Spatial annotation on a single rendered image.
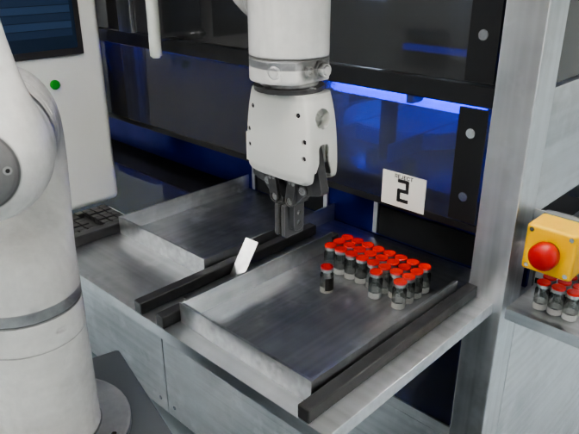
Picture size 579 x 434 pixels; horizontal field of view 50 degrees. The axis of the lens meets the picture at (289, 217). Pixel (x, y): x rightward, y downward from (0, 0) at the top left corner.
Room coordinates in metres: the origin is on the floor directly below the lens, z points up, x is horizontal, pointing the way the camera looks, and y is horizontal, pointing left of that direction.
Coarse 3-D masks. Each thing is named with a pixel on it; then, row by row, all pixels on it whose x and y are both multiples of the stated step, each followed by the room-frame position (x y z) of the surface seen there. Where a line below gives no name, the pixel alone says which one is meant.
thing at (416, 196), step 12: (384, 180) 0.98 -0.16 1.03; (396, 180) 0.96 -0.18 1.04; (408, 180) 0.95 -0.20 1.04; (420, 180) 0.93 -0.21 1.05; (384, 192) 0.98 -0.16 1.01; (396, 192) 0.96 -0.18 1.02; (408, 192) 0.95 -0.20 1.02; (420, 192) 0.93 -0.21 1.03; (396, 204) 0.96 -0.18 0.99; (408, 204) 0.95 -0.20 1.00; (420, 204) 0.93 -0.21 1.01
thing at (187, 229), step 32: (192, 192) 1.22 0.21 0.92; (224, 192) 1.28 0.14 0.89; (256, 192) 1.31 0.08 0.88; (128, 224) 1.07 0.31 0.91; (160, 224) 1.13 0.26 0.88; (192, 224) 1.13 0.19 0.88; (224, 224) 1.13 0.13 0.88; (256, 224) 1.13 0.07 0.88; (320, 224) 1.13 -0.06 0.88; (192, 256) 0.93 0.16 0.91; (224, 256) 0.95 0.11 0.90
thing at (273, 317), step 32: (288, 256) 0.94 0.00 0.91; (320, 256) 0.99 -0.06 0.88; (224, 288) 0.83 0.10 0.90; (256, 288) 0.87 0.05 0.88; (288, 288) 0.87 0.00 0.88; (352, 288) 0.87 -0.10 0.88; (448, 288) 0.82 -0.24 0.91; (192, 320) 0.76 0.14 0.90; (224, 320) 0.78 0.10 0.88; (256, 320) 0.78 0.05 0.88; (288, 320) 0.78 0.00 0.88; (320, 320) 0.78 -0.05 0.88; (352, 320) 0.78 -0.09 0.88; (384, 320) 0.78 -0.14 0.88; (256, 352) 0.66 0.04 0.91; (288, 352) 0.70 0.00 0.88; (320, 352) 0.70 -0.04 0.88; (352, 352) 0.65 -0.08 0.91; (288, 384) 0.62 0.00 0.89; (320, 384) 0.61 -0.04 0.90
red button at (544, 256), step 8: (536, 248) 0.77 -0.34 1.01; (544, 248) 0.76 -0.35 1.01; (552, 248) 0.76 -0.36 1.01; (528, 256) 0.77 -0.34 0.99; (536, 256) 0.76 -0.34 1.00; (544, 256) 0.75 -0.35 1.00; (552, 256) 0.75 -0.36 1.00; (536, 264) 0.76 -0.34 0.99; (544, 264) 0.75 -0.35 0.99; (552, 264) 0.75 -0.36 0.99
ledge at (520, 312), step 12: (516, 300) 0.84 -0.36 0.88; (528, 300) 0.84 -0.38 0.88; (516, 312) 0.81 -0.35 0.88; (528, 312) 0.81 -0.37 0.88; (540, 312) 0.81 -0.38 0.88; (528, 324) 0.79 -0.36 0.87; (540, 324) 0.78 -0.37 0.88; (552, 324) 0.77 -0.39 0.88; (564, 324) 0.77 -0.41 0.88; (576, 324) 0.77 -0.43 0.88; (552, 336) 0.77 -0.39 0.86; (564, 336) 0.75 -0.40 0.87; (576, 336) 0.74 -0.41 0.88
